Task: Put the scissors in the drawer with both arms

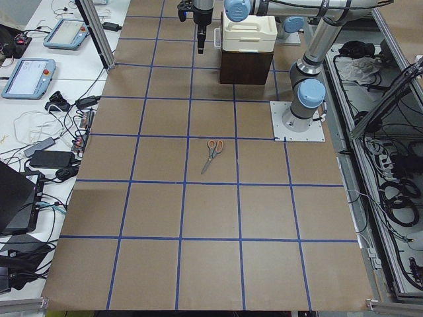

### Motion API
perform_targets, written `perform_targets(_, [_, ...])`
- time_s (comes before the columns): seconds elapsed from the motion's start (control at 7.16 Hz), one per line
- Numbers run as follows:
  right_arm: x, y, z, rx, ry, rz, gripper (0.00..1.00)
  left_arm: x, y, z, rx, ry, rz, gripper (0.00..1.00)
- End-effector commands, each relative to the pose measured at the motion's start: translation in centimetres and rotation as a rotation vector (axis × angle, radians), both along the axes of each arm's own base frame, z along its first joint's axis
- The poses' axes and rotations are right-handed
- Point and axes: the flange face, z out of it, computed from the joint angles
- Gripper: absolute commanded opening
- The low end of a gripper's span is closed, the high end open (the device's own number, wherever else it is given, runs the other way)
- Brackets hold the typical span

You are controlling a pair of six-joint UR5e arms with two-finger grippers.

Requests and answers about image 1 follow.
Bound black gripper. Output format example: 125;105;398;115
193;7;212;54

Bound white drawer handle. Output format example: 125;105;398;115
213;27;221;50

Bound grey orange handled scissors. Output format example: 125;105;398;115
201;139;224;174

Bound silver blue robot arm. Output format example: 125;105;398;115
177;1;393;59
282;17;343;132

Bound dark brown wooden cabinet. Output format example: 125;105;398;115
219;50;274;85

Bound cream white plastic tray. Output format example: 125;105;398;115
221;12;278;53

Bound black power adapter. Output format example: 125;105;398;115
102;22;122;32

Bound teach pendant far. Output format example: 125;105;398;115
43;18;89;50

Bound teach pendant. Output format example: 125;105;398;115
1;58;56;100
43;18;89;50

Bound crumpled white cloth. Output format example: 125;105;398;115
340;57;381;85

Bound teach pendant near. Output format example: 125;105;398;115
1;58;56;100

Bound black power brick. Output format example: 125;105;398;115
29;150;75;168

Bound black laptop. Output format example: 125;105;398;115
1;162;44;236

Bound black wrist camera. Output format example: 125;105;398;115
177;0;192;22

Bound aluminium frame post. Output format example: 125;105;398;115
75;0;116;71

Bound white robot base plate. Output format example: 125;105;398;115
270;101;325;142

